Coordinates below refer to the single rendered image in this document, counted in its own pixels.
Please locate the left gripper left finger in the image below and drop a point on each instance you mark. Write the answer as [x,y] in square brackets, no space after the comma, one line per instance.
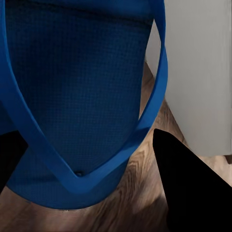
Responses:
[12,149]

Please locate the sandal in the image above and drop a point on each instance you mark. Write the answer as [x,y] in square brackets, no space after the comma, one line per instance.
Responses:
[70,82]

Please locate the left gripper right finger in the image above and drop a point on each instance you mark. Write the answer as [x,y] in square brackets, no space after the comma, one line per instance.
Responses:
[199,200]

